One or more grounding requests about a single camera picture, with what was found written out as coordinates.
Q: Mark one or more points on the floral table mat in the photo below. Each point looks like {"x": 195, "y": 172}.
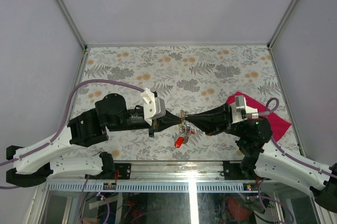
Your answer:
{"x": 189, "y": 78}

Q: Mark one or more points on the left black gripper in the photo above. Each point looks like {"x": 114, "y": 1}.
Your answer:
{"x": 170, "y": 120}

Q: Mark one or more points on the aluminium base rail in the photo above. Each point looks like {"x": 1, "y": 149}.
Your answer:
{"x": 166, "y": 176}

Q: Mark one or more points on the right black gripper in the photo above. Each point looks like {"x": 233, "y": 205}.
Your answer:
{"x": 214, "y": 121}

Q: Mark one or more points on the key bunch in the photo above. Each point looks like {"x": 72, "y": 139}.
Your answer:
{"x": 185, "y": 130}

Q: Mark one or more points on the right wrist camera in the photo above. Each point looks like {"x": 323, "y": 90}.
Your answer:
{"x": 240, "y": 111}

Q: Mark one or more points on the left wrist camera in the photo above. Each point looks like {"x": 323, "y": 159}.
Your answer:
{"x": 153, "y": 106}

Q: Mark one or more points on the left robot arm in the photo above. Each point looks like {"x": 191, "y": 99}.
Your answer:
{"x": 47, "y": 159}

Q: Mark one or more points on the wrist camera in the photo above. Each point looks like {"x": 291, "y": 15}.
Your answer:
{"x": 153, "y": 106}
{"x": 240, "y": 111}

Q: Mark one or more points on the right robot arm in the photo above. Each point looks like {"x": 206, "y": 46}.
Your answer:
{"x": 263, "y": 157}

